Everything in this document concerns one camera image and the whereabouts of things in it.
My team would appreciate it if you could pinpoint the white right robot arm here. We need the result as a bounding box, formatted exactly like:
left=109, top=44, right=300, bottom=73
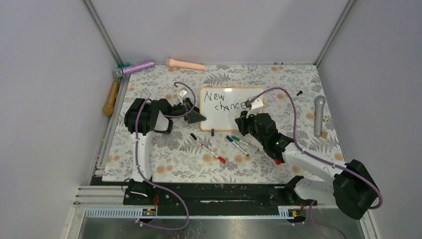
left=234, top=111, right=381, bottom=220

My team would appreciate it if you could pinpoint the purple glitter toy microphone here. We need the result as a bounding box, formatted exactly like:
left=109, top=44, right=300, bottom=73
left=112, top=60, right=155, bottom=78

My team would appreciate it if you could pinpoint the pink toy microphone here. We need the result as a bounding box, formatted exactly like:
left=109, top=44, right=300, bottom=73
left=165, top=58, right=205, bottom=71

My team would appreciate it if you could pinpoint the white slotted cable duct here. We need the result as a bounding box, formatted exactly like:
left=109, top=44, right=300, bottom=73
left=85, top=206, right=299, bottom=220

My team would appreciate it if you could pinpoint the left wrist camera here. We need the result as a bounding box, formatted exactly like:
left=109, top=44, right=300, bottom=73
left=177, top=89, right=187, bottom=102

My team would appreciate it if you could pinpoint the silver toy microphone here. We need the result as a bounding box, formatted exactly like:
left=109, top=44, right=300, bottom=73
left=314, top=95, right=325, bottom=137

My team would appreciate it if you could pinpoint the blue capped marker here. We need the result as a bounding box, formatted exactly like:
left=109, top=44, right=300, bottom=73
left=226, top=135, right=249, bottom=156

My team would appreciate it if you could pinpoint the yellow framed whiteboard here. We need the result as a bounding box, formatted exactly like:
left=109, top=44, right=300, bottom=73
left=197, top=87, right=265, bottom=131

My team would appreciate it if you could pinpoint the red capped marker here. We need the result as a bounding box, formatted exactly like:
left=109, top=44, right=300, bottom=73
left=201, top=144, right=226, bottom=164

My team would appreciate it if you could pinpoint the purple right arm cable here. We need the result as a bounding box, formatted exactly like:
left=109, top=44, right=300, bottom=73
left=247, top=87, right=384, bottom=210

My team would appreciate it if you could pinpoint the green capped marker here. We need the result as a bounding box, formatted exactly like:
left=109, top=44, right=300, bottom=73
left=231, top=135, right=259, bottom=151

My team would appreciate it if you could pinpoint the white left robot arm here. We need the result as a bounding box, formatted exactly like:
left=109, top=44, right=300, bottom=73
left=124, top=98, right=207, bottom=182

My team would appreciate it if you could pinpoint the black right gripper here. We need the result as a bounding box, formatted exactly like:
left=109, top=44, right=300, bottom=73
left=235, top=109, right=267, bottom=146

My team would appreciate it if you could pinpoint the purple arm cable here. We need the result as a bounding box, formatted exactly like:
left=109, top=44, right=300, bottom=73
left=134, top=82, right=191, bottom=232
left=247, top=87, right=384, bottom=210

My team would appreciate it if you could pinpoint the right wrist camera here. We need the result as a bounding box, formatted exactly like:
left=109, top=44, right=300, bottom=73
left=245, top=98, right=264, bottom=117

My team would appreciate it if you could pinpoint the floral patterned table mat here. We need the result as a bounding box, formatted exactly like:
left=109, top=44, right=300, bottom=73
left=103, top=65, right=344, bottom=184

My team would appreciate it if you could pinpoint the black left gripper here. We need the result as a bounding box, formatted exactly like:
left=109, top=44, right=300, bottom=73
left=167, top=98, right=206, bottom=123

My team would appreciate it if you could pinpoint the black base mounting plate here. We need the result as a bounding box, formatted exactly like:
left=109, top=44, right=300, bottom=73
left=90, top=176, right=318, bottom=217

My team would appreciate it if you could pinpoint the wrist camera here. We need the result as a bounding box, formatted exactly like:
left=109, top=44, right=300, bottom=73
left=245, top=98, right=264, bottom=117
left=177, top=89, right=187, bottom=102

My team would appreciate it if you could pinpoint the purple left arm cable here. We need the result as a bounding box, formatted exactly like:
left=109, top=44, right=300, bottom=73
left=134, top=82, right=191, bottom=232

